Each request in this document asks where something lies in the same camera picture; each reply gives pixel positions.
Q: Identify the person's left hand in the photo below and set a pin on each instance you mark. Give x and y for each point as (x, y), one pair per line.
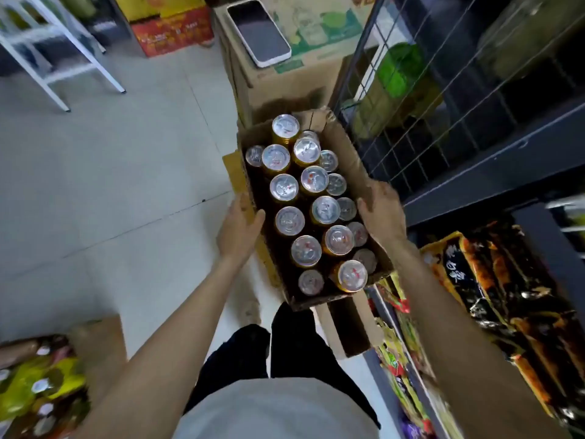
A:
(234, 235)

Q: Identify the person's right hand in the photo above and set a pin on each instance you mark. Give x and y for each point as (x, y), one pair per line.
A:
(387, 217)

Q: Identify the person's left thumb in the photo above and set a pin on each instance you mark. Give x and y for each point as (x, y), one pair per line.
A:
(257, 223)

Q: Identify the person's right thumb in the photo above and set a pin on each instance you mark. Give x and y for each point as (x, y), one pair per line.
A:
(365, 214)

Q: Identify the brown cardboard box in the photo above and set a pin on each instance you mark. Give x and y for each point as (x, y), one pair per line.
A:
(352, 159)

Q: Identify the person's right forearm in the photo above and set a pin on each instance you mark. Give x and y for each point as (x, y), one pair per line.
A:
(461, 352)

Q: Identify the person's left forearm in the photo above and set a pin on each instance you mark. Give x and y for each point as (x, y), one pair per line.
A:
(164, 356)

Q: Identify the group of gold drink cans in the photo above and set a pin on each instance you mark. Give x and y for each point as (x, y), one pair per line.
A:
(305, 214)

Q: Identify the person's beige shoe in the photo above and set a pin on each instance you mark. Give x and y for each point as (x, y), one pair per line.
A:
(249, 301)

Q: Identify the person's black trousers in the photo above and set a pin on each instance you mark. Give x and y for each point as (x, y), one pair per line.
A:
(297, 347)

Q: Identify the large green printed cardboard box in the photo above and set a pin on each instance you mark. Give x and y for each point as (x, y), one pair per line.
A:
(283, 82)

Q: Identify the row of colourful snack packets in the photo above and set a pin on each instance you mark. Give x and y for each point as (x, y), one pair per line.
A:
(402, 361)

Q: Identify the dark store shelf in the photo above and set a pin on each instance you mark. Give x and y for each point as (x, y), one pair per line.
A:
(525, 155)

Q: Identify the row of dark orange packets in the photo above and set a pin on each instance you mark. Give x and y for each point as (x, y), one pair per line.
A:
(516, 297)

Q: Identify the person's white shirt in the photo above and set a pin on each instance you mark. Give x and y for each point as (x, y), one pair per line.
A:
(274, 411)

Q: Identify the white smartphone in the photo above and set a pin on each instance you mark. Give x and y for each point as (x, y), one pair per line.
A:
(258, 31)

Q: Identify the cardboard box with open flap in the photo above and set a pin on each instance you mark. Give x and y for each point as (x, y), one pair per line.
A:
(103, 347)

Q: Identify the red and yellow carton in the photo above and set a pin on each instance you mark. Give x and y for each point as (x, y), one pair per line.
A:
(171, 27)

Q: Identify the translucent plastic container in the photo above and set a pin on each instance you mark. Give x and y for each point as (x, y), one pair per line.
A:
(525, 31)

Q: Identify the white metal step stool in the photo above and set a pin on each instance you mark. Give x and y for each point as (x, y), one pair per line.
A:
(55, 45)

